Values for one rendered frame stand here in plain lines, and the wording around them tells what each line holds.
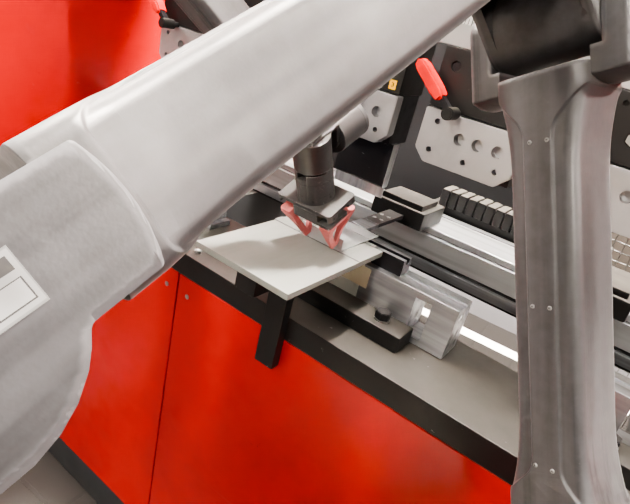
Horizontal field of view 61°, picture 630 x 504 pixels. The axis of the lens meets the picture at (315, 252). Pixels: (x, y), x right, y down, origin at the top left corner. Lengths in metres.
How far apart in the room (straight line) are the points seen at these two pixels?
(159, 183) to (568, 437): 0.30
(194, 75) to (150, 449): 1.23
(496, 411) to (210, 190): 0.73
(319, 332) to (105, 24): 1.00
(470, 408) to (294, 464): 0.36
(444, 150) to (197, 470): 0.85
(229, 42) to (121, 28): 1.38
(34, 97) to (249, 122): 1.31
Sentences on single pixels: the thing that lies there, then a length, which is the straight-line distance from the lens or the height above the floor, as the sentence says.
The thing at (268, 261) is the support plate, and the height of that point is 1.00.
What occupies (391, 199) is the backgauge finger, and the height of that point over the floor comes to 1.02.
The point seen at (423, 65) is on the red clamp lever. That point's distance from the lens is 0.79.
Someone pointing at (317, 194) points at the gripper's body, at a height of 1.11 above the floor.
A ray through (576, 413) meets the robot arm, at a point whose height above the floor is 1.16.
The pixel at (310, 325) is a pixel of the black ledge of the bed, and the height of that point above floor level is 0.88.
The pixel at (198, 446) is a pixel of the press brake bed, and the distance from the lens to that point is 1.22.
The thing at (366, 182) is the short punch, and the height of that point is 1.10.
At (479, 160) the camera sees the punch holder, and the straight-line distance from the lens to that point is 0.80.
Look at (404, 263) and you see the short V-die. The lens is 0.91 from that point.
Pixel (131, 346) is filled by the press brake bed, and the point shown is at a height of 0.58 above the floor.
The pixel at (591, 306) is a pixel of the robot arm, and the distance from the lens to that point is 0.38.
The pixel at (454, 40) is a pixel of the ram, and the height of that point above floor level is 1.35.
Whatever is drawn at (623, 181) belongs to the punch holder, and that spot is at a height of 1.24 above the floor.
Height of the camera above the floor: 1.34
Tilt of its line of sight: 24 degrees down
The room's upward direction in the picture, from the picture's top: 14 degrees clockwise
